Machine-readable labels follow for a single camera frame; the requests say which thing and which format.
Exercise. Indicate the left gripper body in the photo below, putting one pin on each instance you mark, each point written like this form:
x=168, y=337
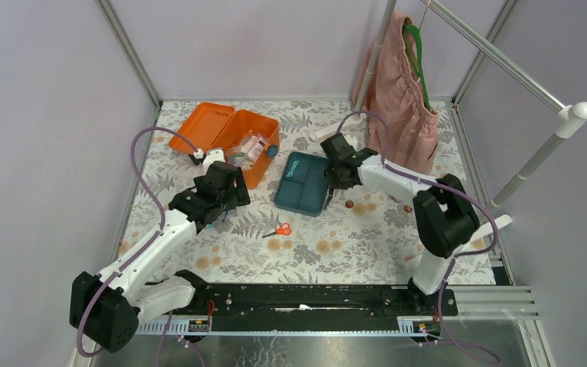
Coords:
x=231, y=187

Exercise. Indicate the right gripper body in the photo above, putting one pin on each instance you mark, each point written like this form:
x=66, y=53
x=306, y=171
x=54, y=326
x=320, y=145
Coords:
x=333, y=179

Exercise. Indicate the blue bandage package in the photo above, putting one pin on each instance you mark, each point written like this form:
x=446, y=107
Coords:
x=237, y=158

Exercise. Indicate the teal tray insert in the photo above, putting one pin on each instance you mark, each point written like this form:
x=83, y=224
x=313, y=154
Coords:
x=306, y=192

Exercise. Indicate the white gauze packet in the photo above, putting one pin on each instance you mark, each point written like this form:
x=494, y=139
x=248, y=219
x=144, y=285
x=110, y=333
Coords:
x=254, y=146

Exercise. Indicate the black handled scissors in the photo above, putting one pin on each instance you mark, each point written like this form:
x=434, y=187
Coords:
x=329, y=198

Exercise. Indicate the teal small packet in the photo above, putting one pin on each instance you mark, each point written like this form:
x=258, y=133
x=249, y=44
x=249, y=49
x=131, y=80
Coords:
x=292, y=168

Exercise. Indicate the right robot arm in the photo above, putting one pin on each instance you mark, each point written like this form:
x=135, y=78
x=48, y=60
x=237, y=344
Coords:
x=445, y=218

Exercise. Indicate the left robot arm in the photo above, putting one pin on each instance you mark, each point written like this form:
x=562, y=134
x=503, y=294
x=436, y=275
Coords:
x=109, y=306

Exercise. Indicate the pink hanging garment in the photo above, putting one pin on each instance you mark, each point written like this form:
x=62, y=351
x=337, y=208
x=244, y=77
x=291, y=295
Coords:
x=410, y=136

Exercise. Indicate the green clothes hanger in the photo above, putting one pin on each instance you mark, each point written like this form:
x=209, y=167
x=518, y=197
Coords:
x=417, y=61

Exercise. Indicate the white clothes rack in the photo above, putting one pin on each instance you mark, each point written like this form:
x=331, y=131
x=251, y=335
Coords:
x=505, y=124

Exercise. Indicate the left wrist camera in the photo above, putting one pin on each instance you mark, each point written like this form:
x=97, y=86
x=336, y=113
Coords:
x=212, y=156

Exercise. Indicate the orange handled scissors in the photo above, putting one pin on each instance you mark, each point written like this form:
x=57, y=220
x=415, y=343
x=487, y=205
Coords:
x=283, y=229

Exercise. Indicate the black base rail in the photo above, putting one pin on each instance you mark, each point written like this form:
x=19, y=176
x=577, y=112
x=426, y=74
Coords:
x=224, y=309

